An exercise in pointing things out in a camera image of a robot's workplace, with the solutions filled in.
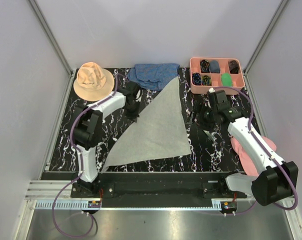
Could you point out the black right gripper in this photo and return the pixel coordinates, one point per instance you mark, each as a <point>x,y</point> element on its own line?
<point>199,107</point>

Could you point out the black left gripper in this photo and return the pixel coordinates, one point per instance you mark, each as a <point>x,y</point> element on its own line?
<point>133,117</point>

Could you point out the pink handled knife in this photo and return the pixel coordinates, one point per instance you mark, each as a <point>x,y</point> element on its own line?
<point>209,135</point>

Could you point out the grey cloth napkin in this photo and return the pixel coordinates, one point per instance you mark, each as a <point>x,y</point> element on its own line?
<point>159,132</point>

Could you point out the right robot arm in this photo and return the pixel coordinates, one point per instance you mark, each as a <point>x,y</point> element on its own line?
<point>276,179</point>

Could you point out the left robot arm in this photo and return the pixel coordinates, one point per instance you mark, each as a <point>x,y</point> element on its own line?
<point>87,129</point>

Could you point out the yellow patterned rolled sock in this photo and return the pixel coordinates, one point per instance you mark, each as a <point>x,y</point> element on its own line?
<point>206,80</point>

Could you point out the blue dotted rolled sock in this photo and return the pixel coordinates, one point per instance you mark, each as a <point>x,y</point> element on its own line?
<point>196,79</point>

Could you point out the blue checkered cloth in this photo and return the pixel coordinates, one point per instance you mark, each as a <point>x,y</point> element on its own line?
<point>153,76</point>

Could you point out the pink compartment tray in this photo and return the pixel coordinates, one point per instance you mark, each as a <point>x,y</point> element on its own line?
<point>237,79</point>

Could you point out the green rolled sock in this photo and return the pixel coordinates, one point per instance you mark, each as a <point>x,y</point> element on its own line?
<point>226,80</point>

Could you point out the orange bucket hat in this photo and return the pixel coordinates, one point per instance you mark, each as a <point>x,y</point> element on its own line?
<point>93,83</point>

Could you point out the blue grey rolled sock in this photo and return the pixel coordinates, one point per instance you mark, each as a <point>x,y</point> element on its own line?
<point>214,67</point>

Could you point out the black patterned sock top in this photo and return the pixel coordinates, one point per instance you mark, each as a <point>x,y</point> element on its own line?
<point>205,66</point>

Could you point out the dark brown rolled sock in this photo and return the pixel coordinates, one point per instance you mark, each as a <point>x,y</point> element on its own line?
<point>234,67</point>

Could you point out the pink baseball cap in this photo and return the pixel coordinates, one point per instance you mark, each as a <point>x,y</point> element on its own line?
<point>243,155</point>

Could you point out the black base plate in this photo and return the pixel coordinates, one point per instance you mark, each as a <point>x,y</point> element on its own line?
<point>118,184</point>

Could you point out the aluminium front rail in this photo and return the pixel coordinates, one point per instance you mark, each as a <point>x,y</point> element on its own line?
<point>49,194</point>

